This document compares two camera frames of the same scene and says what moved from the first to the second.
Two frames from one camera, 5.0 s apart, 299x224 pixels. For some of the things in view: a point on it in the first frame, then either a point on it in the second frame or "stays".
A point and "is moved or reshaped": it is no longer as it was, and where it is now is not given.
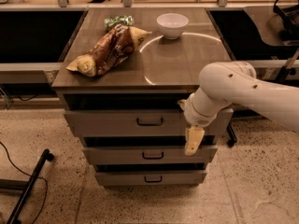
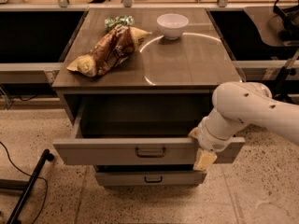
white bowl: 172,24 stays
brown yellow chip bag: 111,50 stays
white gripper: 196,118 to 209,139
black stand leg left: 19,207 stays
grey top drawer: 141,122 is moved or reshaped
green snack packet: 110,22 stays
